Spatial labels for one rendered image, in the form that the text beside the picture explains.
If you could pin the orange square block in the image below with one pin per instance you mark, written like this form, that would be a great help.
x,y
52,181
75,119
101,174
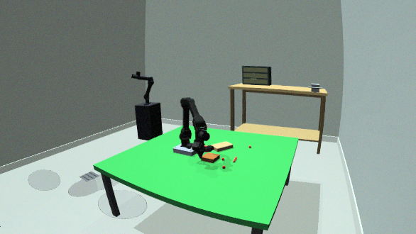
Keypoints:
x,y
210,157

